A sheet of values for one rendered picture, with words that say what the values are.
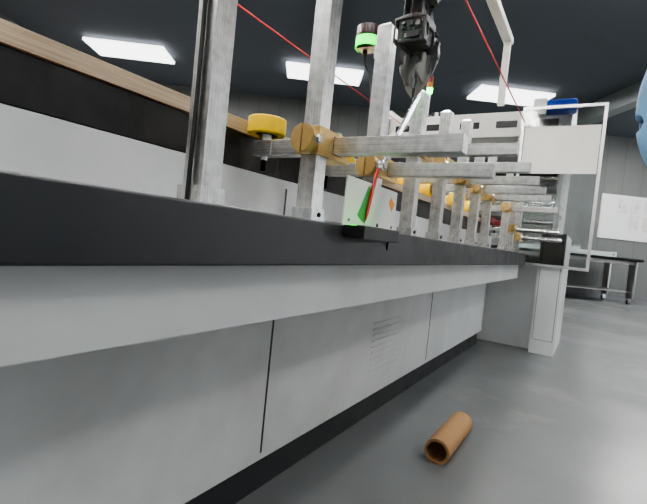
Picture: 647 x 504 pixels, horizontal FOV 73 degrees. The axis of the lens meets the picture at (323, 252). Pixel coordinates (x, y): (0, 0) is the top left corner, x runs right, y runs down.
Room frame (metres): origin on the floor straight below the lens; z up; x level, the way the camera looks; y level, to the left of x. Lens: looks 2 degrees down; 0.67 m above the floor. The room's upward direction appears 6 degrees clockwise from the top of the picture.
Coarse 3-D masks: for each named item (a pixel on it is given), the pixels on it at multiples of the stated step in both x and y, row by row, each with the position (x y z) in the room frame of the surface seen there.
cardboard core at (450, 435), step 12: (456, 420) 1.52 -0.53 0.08; (468, 420) 1.57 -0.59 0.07; (444, 432) 1.41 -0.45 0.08; (456, 432) 1.44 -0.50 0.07; (468, 432) 1.55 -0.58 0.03; (432, 444) 1.42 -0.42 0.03; (444, 444) 1.34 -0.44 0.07; (456, 444) 1.40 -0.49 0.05; (432, 456) 1.38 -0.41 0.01; (444, 456) 1.39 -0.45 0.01
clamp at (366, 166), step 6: (360, 162) 0.99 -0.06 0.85; (366, 162) 0.99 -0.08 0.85; (372, 162) 0.98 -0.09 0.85; (390, 162) 1.04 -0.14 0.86; (360, 168) 0.99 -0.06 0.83; (366, 168) 0.99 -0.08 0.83; (372, 168) 0.98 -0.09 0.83; (360, 174) 1.01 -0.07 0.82; (366, 174) 0.99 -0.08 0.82; (372, 174) 1.00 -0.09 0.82; (378, 174) 0.99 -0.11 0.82; (384, 174) 1.02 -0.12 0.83; (384, 180) 1.05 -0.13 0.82; (390, 180) 1.05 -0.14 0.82; (396, 180) 1.08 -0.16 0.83
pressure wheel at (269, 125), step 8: (248, 120) 0.91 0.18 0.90; (256, 120) 0.89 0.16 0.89; (264, 120) 0.89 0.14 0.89; (272, 120) 0.89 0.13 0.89; (280, 120) 0.90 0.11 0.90; (248, 128) 0.91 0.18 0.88; (256, 128) 0.89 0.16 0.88; (264, 128) 0.89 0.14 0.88; (272, 128) 0.89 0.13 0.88; (280, 128) 0.90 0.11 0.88; (256, 136) 0.95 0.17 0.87; (264, 136) 0.91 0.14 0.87; (272, 136) 0.94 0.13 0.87; (280, 136) 0.92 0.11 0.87; (264, 160) 0.92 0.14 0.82; (264, 168) 0.92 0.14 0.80
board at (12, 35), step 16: (0, 32) 0.55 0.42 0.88; (16, 32) 0.56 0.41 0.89; (32, 32) 0.58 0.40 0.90; (16, 48) 0.57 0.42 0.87; (32, 48) 0.58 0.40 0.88; (48, 48) 0.60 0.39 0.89; (64, 48) 0.61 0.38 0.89; (64, 64) 0.62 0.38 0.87; (80, 64) 0.63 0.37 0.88; (96, 64) 0.65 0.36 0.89; (112, 80) 0.68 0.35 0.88; (128, 80) 0.70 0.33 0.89; (144, 80) 0.72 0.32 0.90; (144, 96) 0.73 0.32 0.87; (160, 96) 0.75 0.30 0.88; (176, 96) 0.78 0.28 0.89; (240, 128) 0.92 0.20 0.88; (400, 192) 1.69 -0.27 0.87; (448, 208) 2.22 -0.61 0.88
